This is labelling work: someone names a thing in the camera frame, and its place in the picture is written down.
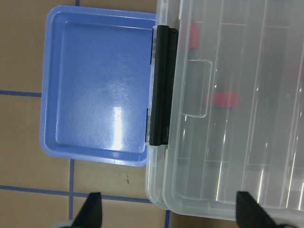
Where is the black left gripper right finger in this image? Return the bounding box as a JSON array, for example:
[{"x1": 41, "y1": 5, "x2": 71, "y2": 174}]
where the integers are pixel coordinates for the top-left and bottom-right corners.
[{"x1": 236, "y1": 191, "x2": 277, "y2": 228}]

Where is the black box latch handle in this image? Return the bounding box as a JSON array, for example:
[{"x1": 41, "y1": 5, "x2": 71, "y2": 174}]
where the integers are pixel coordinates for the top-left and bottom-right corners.
[{"x1": 149, "y1": 25, "x2": 179, "y2": 146}]

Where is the clear ribbed box lid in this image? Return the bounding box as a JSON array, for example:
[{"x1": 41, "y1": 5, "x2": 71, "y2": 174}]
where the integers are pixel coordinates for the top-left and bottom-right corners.
[{"x1": 161, "y1": 0, "x2": 304, "y2": 220}]

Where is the clear plastic storage box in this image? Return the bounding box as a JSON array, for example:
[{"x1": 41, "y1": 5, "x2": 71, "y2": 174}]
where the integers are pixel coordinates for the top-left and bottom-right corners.
[{"x1": 144, "y1": 0, "x2": 304, "y2": 223}]

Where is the red block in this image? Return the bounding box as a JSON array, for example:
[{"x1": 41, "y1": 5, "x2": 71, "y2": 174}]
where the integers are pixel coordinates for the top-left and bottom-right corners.
[
  {"x1": 189, "y1": 21, "x2": 198, "y2": 49},
  {"x1": 202, "y1": 92, "x2": 238, "y2": 108}
]

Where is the blue plastic tray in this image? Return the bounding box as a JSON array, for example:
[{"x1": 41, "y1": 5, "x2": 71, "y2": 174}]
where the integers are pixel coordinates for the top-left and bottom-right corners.
[{"x1": 39, "y1": 6, "x2": 156, "y2": 167}]

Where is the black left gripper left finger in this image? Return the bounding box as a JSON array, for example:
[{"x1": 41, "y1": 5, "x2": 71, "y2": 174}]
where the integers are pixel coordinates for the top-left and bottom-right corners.
[{"x1": 72, "y1": 192, "x2": 103, "y2": 228}]

